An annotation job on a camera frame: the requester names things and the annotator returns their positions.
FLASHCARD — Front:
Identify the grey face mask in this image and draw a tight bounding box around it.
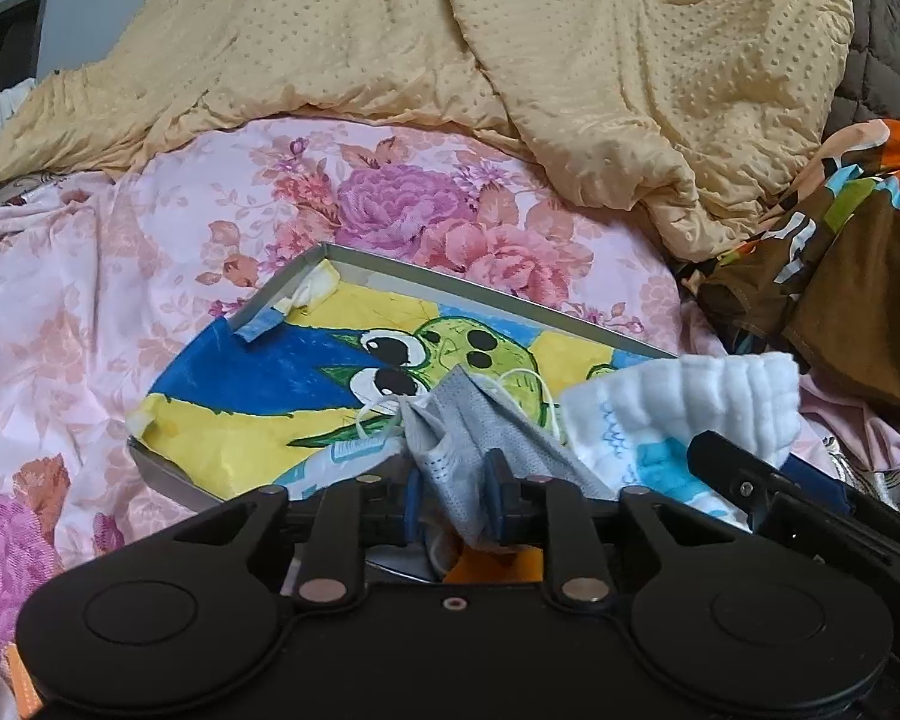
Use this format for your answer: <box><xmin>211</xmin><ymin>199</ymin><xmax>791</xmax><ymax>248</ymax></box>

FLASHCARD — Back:
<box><xmin>356</xmin><ymin>364</ymin><xmax>616</xmax><ymax>548</ymax></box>

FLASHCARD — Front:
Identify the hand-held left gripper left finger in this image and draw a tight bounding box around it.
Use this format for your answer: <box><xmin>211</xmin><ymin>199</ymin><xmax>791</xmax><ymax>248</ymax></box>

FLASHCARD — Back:
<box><xmin>172</xmin><ymin>476</ymin><xmax>425</xmax><ymax>608</ymax></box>

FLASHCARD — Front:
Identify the cartoon frog towel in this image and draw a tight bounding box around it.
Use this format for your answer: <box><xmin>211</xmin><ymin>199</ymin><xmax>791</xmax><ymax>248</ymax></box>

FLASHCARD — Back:
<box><xmin>135</xmin><ymin>259</ymin><xmax>646</xmax><ymax>500</ymax></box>

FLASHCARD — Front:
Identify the yellow dotted blanket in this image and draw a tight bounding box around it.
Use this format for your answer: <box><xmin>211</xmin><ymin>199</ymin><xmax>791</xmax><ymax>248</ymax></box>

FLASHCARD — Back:
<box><xmin>0</xmin><ymin>0</ymin><xmax>856</xmax><ymax>260</ymax></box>

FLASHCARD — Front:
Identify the orange packet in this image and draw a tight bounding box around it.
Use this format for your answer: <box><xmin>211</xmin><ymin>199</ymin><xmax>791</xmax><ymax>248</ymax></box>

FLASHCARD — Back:
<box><xmin>442</xmin><ymin>547</ymin><xmax>545</xmax><ymax>586</ymax></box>

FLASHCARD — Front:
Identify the white quilted washcloth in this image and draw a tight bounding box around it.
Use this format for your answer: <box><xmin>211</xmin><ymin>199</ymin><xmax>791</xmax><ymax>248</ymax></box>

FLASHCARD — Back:
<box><xmin>559</xmin><ymin>351</ymin><xmax>802</xmax><ymax>526</ymax></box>

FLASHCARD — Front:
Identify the light pink garment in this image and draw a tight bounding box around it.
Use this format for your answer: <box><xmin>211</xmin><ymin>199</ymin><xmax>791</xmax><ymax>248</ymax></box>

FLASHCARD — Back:
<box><xmin>795</xmin><ymin>375</ymin><xmax>900</xmax><ymax>466</ymax></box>

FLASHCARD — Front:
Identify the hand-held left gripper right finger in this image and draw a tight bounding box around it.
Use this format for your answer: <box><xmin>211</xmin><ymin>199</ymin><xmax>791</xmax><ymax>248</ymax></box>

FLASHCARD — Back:
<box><xmin>484</xmin><ymin>450</ymin><xmax>728</xmax><ymax>608</ymax></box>

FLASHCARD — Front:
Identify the dark cabinet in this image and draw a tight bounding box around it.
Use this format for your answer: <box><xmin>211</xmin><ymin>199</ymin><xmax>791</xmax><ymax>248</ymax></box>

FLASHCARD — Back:
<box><xmin>0</xmin><ymin>0</ymin><xmax>52</xmax><ymax>102</ymax></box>

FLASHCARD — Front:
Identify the colourful patchwork blanket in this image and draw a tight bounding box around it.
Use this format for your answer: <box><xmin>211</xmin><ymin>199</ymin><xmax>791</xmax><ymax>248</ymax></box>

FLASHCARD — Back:
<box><xmin>694</xmin><ymin>120</ymin><xmax>900</xmax><ymax>421</ymax></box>

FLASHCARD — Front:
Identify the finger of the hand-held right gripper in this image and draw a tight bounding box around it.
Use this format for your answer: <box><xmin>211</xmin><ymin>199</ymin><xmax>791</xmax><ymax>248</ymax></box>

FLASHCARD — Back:
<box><xmin>778</xmin><ymin>457</ymin><xmax>852</xmax><ymax>512</ymax></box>
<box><xmin>686</xmin><ymin>431</ymin><xmax>781</xmax><ymax>515</ymax></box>

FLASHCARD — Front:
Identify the white cloth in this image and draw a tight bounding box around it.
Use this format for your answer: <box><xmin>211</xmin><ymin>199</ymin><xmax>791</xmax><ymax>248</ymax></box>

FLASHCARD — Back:
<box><xmin>0</xmin><ymin>79</ymin><xmax>38</xmax><ymax>143</ymax></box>

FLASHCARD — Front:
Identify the grey tray box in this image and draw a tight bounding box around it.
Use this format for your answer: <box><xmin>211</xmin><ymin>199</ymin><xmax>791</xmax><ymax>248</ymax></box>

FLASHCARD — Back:
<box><xmin>127</xmin><ymin>240</ymin><xmax>680</xmax><ymax>586</ymax></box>

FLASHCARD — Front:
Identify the brown quilted blanket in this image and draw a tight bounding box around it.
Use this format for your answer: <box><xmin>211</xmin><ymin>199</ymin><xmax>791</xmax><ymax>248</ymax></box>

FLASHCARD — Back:
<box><xmin>825</xmin><ymin>0</ymin><xmax>900</xmax><ymax>140</ymax></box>

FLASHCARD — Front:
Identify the pink floral bed sheet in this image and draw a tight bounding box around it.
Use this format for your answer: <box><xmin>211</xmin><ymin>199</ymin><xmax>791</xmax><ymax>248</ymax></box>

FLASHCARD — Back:
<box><xmin>0</xmin><ymin>116</ymin><xmax>691</xmax><ymax>691</ymax></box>

